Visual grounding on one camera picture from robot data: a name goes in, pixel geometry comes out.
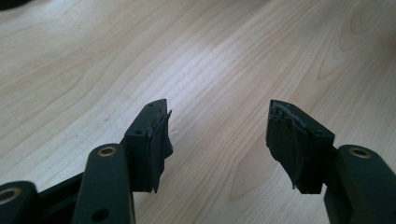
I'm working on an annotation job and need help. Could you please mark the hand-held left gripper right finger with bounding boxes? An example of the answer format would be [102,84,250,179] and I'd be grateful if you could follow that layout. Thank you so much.
[265,99,336,195]

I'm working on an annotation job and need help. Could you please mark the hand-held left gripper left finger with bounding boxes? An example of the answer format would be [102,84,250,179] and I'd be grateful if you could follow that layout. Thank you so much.
[120,98,174,194]

